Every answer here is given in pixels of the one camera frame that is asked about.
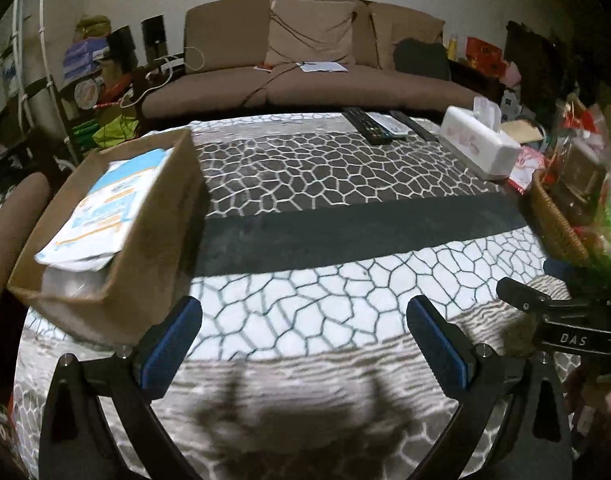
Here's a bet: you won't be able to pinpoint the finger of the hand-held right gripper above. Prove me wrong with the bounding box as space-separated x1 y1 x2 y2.
496 276 557 314
543 258 594 286

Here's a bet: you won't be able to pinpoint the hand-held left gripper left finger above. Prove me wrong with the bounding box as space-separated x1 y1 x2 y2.
38 295 204 480

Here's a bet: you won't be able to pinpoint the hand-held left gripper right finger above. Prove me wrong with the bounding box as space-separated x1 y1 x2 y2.
406 295 573 480

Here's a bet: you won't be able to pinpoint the brown cardboard box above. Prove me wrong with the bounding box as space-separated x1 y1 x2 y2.
6 127 206 346

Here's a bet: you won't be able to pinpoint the blue and yellow printed packet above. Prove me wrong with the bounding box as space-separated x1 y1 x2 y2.
34 147 176 272

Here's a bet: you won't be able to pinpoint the wicker basket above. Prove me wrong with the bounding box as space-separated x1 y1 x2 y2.
529 167 592 267

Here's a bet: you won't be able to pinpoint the red and white packet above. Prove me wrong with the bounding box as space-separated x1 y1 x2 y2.
508 147 547 196

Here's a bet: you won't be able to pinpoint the grey white patterned blanket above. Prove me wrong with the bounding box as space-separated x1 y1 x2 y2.
12 110 581 480

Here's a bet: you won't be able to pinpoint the brown envelope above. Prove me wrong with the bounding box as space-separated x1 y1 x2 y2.
500 119 544 144

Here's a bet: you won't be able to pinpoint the white tissue box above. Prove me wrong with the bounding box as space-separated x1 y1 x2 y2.
439 96 521 181

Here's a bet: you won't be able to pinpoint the slim black remote control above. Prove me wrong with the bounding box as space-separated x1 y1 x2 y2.
389 110 439 142

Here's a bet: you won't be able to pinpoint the brown armchair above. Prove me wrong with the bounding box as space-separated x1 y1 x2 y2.
0 170 53 341

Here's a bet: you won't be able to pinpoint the white remote control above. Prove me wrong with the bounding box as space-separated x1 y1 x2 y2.
368 112 409 140

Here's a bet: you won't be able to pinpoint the green bag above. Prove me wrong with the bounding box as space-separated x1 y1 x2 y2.
92 115 139 149

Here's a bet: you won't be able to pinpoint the red gift boxes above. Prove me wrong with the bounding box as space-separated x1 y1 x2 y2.
465 36 505 64

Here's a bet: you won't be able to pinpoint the dark green cushion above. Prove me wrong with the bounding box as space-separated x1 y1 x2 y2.
393 39 452 81

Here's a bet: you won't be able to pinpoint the round tin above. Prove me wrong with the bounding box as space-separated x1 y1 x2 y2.
72 80 106 111

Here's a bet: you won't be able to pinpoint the brown sofa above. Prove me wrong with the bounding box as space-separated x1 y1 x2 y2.
140 0 486 122

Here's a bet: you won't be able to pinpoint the small beige sofa cushion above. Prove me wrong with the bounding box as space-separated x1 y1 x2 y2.
368 2 446 68

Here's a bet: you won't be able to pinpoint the stack of purple packets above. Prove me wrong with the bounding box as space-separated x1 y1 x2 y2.
62 40 111 81

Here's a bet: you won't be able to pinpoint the white paper sheet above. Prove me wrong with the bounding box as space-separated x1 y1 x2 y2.
295 61 350 74

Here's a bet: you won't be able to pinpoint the wide black speaker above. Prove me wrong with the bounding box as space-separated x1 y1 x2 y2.
106 27 136 68

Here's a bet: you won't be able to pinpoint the tall black speaker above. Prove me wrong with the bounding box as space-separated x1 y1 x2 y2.
142 15 166 61

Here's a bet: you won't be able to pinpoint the white pole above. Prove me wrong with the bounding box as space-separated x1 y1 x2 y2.
12 0 49 131

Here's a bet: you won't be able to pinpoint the large beige sofa cushion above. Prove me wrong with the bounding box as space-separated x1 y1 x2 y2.
264 0 359 67

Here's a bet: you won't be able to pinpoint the white cable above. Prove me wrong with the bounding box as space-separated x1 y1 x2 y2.
119 47 206 109

